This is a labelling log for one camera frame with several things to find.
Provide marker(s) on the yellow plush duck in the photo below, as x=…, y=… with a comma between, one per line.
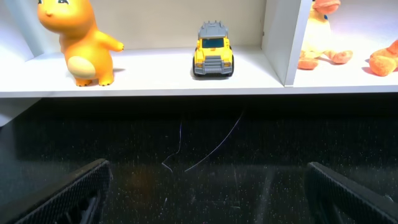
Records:
x=317, y=34

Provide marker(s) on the white plush duck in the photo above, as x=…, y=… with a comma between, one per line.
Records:
x=384, y=60

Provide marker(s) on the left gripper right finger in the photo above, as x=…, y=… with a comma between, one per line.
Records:
x=339, y=202

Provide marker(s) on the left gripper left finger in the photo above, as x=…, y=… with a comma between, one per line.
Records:
x=68, y=196

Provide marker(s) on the yellow rubber duck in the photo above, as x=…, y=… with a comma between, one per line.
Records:
x=81, y=46

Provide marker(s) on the grey and yellow toy truck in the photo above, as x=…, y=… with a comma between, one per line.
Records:
x=213, y=53

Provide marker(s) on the white shelf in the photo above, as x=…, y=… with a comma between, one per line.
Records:
x=161, y=71

